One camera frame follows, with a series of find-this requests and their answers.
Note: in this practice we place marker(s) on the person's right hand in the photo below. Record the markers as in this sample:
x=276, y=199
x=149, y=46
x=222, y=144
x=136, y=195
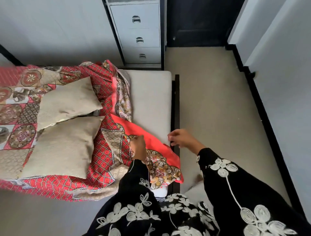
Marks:
x=183, y=139

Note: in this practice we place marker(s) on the person's left hand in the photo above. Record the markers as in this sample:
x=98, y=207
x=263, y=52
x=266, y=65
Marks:
x=138, y=148

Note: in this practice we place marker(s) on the red patterned bedsheet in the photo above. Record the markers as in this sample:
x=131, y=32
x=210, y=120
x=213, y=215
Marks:
x=104, y=158

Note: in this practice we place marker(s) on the beige pillow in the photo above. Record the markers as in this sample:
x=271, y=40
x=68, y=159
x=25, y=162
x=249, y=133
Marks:
x=68, y=102
x=60, y=148

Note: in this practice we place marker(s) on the person's right forearm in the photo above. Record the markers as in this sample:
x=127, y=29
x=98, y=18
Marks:
x=199, y=148

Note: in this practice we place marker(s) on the white mattress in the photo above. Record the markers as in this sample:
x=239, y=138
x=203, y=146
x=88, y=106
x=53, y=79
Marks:
x=150, y=102

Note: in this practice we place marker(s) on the light grey jeans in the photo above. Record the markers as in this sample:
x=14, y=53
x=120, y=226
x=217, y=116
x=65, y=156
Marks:
x=199, y=194

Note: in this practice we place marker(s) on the black floral blouse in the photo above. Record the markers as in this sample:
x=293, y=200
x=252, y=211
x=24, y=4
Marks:
x=243, y=194

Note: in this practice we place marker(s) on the round door stopper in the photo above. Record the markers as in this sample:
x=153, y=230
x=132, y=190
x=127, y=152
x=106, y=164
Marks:
x=251, y=75

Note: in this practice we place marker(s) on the dark room door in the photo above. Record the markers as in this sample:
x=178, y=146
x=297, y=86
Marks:
x=201, y=22

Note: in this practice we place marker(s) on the white wardrobe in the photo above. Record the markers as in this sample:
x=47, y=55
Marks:
x=60, y=31

